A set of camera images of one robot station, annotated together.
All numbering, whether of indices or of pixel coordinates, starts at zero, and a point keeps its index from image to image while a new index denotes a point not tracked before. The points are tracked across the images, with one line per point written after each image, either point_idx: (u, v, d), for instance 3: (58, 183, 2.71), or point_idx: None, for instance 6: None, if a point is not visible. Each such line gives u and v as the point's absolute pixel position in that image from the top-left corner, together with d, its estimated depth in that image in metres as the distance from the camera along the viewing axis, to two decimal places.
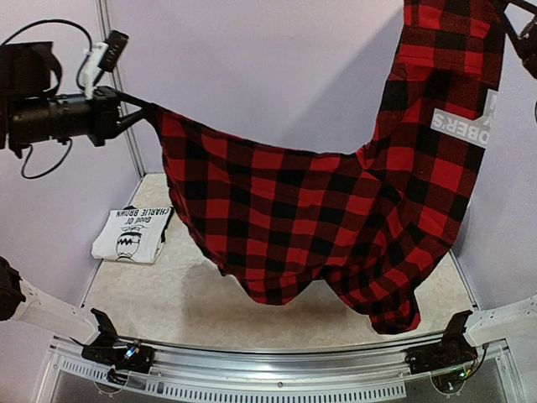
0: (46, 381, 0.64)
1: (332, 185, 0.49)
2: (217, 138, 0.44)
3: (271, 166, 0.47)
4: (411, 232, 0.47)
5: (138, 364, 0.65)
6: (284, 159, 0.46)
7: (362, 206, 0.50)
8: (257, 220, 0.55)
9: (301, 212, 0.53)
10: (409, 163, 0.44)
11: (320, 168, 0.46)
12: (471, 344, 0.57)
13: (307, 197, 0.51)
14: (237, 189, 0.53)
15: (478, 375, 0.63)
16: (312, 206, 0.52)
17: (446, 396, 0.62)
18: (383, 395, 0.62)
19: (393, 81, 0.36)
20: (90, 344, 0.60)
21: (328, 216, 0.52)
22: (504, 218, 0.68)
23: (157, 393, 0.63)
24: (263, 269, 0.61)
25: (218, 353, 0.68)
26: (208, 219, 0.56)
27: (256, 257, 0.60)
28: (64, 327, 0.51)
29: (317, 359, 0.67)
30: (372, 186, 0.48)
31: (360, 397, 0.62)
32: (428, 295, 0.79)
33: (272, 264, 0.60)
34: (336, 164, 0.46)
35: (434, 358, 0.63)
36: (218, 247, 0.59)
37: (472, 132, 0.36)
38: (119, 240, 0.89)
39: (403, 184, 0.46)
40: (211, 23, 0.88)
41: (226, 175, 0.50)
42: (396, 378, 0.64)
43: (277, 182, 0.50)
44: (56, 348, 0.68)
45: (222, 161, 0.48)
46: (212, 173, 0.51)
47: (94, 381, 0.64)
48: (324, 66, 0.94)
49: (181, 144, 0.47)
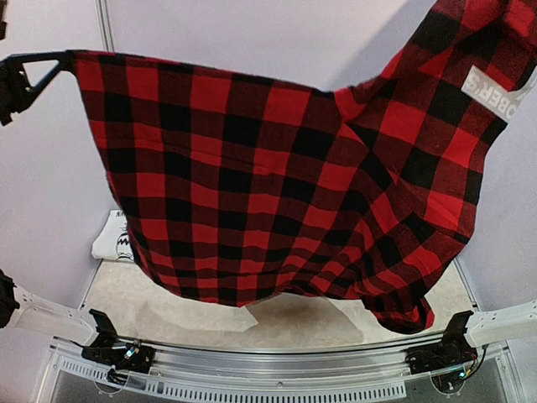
0: (46, 381, 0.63)
1: (294, 148, 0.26)
2: (146, 65, 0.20)
3: (215, 106, 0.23)
4: (409, 224, 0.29)
5: (138, 364, 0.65)
6: (227, 104, 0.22)
7: (341, 178, 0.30)
8: (198, 199, 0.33)
9: (259, 184, 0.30)
10: (412, 134, 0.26)
11: (278, 108, 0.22)
12: (471, 345, 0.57)
13: (263, 162, 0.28)
14: (175, 157, 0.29)
15: (478, 375, 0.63)
16: (270, 175, 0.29)
17: (446, 396, 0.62)
18: (384, 395, 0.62)
19: (441, 13, 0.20)
20: (90, 344, 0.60)
21: (294, 191, 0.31)
22: (523, 222, 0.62)
23: (157, 393, 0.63)
24: (216, 278, 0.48)
25: (218, 353, 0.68)
26: (142, 196, 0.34)
27: (205, 246, 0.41)
28: (60, 328, 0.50)
29: (317, 359, 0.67)
30: (352, 149, 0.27)
31: (360, 397, 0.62)
32: (429, 296, 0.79)
33: (225, 255, 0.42)
34: (302, 104, 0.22)
35: (434, 358, 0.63)
36: (155, 234, 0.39)
37: (502, 106, 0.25)
38: (119, 240, 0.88)
39: (402, 158, 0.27)
40: (212, 23, 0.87)
41: (159, 135, 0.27)
42: (397, 378, 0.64)
43: (223, 140, 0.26)
44: (56, 348, 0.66)
45: (153, 105, 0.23)
46: (140, 141, 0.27)
47: (94, 381, 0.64)
48: (326, 64, 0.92)
49: (112, 109, 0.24)
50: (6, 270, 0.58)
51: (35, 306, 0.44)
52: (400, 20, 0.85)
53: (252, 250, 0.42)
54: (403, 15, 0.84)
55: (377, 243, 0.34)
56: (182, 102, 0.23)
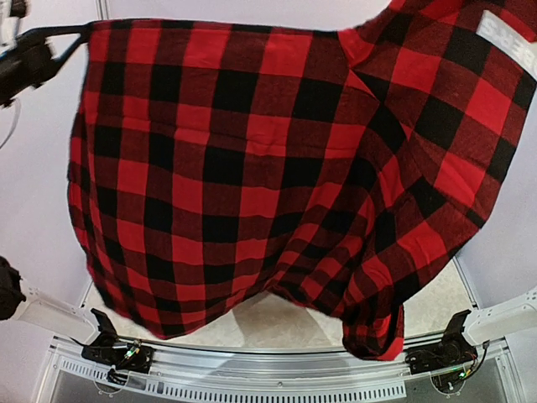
0: (45, 382, 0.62)
1: (297, 110, 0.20)
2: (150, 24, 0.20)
3: (205, 60, 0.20)
4: (414, 192, 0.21)
5: (138, 364, 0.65)
6: (221, 57, 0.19)
7: (344, 139, 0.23)
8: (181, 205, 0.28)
9: (252, 172, 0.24)
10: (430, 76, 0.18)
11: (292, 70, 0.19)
12: (471, 343, 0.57)
13: (258, 134, 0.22)
14: (160, 138, 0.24)
15: (478, 374, 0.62)
16: (267, 159, 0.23)
17: (447, 396, 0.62)
18: (384, 395, 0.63)
19: None
20: (90, 343, 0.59)
21: (293, 172, 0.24)
22: None
23: (157, 393, 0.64)
24: (205, 308, 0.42)
25: (217, 354, 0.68)
26: (122, 192, 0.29)
27: (188, 271, 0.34)
28: (59, 325, 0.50)
29: (317, 358, 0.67)
30: (360, 107, 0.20)
31: (360, 397, 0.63)
32: (429, 295, 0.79)
33: (213, 279, 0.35)
34: (303, 59, 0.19)
35: (434, 358, 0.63)
36: (129, 243, 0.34)
37: (526, 58, 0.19)
38: None
39: (419, 110, 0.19)
40: None
41: (146, 109, 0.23)
42: (397, 378, 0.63)
43: (212, 109, 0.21)
44: (56, 348, 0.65)
45: (143, 70, 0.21)
46: (127, 117, 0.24)
47: (94, 381, 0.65)
48: None
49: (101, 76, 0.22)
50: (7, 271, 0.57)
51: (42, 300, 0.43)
52: None
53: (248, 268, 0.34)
54: None
55: (376, 224, 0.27)
56: (174, 62, 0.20)
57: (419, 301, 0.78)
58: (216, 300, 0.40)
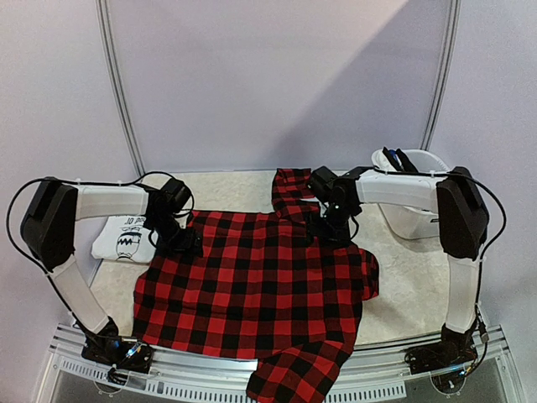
0: (46, 382, 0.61)
1: (264, 287, 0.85)
2: (234, 243, 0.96)
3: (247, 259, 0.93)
4: (301, 242, 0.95)
5: (138, 363, 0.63)
6: (257, 279, 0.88)
7: (286, 278, 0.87)
8: (221, 287, 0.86)
9: (251, 290, 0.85)
10: (289, 277, 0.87)
11: (237, 222, 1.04)
12: (461, 331, 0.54)
13: (252, 275, 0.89)
14: (238, 282, 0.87)
15: (478, 374, 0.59)
16: (255, 283, 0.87)
17: (447, 397, 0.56)
18: (383, 395, 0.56)
19: (301, 236, 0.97)
20: (98, 332, 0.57)
21: (269, 290, 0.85)
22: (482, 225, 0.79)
23: (157, 394, 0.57)
24: (230, 315, 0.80)
25: (221, 358, 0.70)
26: (192, 278, 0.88)
27: (219, 309, 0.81)
28: (80, 306, 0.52)
29: (352, 357, 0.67)
30: (284, 270, 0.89)
31: (359, 397, 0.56)
32: (429, 295, 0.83)
33: (234, 290, 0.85)
34: (262, 270, 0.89)
35: (433, 358, 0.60)
36: (191, 299, 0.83)
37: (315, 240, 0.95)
38: (120, 240, 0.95)
39: (289, 266, 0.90)
40: (211, 21, 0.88)
41: (232, 276, 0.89)
42: (396, 378, 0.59)
43: (262, 285, 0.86)
44: (55, 348, 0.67)
45: (232, 255, 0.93)
46: (227, 246, 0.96)
47: (94, 382, 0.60)
48: (321, 70, 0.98)
49: (231, 248, 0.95)
50: None
51: (72, 274, 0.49)
52: (395, 28, 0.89)
53: (247, 312, 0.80)
54: (397, 24, 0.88)
55: (294, 288, 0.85)
56: (242, 280, 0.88)
57: (417, 300, 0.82)
58: (237, 311, 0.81)
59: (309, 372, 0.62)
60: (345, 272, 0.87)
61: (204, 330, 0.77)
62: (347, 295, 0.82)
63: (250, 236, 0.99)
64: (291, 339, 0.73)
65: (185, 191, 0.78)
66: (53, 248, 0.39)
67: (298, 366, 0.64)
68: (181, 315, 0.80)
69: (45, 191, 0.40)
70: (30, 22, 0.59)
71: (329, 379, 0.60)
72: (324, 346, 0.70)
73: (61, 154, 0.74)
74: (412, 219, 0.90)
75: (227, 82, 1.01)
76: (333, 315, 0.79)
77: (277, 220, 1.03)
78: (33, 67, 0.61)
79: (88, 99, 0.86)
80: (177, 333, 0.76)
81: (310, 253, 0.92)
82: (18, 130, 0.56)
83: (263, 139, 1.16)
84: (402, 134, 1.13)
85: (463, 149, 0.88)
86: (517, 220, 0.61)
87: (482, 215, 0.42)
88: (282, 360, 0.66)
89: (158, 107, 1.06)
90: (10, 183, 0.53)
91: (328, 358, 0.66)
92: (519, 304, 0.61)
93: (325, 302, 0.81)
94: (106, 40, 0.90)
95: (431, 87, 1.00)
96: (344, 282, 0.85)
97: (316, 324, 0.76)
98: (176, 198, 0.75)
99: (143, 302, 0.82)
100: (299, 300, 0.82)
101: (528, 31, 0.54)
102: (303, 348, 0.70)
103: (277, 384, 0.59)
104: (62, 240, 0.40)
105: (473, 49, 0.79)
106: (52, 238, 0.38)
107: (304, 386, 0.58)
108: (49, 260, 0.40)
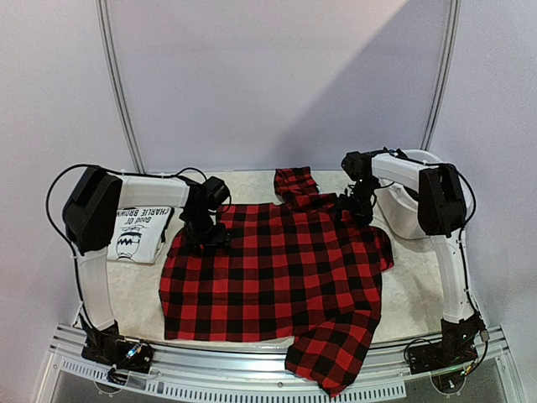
0: (46, 383, 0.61)
1: (289, 269, 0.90)
2: (252, 233, 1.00)
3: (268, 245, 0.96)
4: (315, 227, 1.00)
5: (138, 364, 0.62)
6: (282, 264, 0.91)
7: (310, 259, 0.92)
8: (247, 275, 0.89)
9: (277, 273, 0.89)
10: (310, 258, 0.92)
11: (252, 215, 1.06)
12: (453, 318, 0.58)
13: (276, 261, 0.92)
14: (263, 268, 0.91)
15: (478, 374, 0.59)
16: (278, 268, 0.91)
17: (447, 396, 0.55)
18: (383, 395, 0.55)
19: (318, 222, 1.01)
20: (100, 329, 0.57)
21: (296, 273, 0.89)
22: (482, 224, 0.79)
23: (157, 394, 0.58)
24: (263, 301, 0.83)
25: (262, 341, 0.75)
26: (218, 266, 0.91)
27: (249, 295, 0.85)
28: (91, 302, 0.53)
29: None
30: (305, 254, 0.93)
31: (359, 397, 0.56)
32: (429, 295, 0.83)
33: (262, 275, 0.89)
34: (284, 255, 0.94)
35: (433, 357, 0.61)
36: (221, 290, 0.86)
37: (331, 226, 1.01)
38: (120, 240, 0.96)
39: (310, 252, 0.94)
40: (210, 21, 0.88)
41: (255, 260, 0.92)
42: (395, 378, 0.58)
43: (286, 266, 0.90)
44: (55, 348, 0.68)
45: (253, 246, 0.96)
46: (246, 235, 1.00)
47: (93, 381, 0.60)
48: (321, 70, 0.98)
49: (249, 235, 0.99)
50: (45, 249, 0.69)
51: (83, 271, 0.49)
52: (396, 28, 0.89)
53: (277, 298, 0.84)
54: (397, 24, 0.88)
55: (320, 269, 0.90)
56: (266, 264, 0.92)
57: (417, 300, 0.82)
58: (267, 292, 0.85)
59: (347, 345, 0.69)
60: (361, 248, 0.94)
61: (240, 319, 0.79)
62: (367, 269, 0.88)
63: (267, 225, 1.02)
64: (324, 314, 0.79)
65: (226, 190, 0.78)
66: (93, 235, 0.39)
67: (336, 338, 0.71)
68: (213, 306, 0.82)
69: (91, 177, 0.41)
70: (29, 23, 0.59)
71: (363, 347, 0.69)
72: (355, 316, 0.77)
73: (60, 154, 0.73)
74: (412, 219, 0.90)
75: (226, 82, 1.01)
76: (357, 286, 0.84)
77: (290, 211, 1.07)
78: (32, 68, 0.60)
79: (87, 100, 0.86)
80: (212, 325, 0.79)
81: (328, 238, 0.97)
82: (17, 131, 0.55)
83: (263, 139, 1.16)
84: (402, 134, 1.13)
85: (463, 149, 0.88)
86: (517, 220, 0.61)
87: (458, 206, 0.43)
88: (319, 336, 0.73)
89: (158, 107, 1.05)
90: (10, 182, 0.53)
91: (361, 327, 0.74)
92: (519, 304, 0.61)
93: (348, 276, 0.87)
94: (106, 40, 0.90)
95: (431, 87, 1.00)
96: (362, 257, 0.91)
97: (345, 297, 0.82)
98: (215, 196, 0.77)
99: (169, 300, 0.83)
100: (325, 280, 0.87)
101: (528, 31, 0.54)
102: (336, 321, 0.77)
103: (318, 356, 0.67)
104: (104, 227, 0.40)
105: (472, 49, 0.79)
106: (96, 224, 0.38)
107: (344, 356, 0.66)
108: (91, 248, 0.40)
